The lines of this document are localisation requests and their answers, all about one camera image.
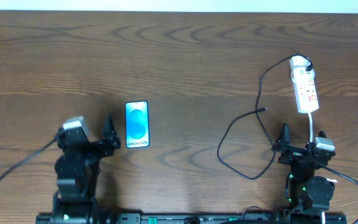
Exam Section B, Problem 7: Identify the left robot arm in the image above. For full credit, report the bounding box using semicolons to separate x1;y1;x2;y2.
35;116;121;224

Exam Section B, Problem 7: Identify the Galaxy smartphone blue screen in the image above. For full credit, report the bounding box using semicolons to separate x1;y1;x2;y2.
125;101;150;149

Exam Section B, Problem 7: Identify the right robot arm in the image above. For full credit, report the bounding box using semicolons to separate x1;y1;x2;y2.
272;123;347;224

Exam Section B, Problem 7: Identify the white power strip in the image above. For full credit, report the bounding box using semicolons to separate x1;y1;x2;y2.
291;67;319;114

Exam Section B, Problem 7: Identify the white power strip cord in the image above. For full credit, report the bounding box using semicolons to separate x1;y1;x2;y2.
308;112;314;144

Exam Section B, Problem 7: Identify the black USB charging cable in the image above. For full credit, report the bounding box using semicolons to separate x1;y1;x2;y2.
216;54;314;181

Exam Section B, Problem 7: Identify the white USB charger plug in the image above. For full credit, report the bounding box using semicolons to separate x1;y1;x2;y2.
290;55;313;70

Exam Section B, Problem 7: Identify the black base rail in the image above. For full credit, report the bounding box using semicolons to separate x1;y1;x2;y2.
115;213;278;224

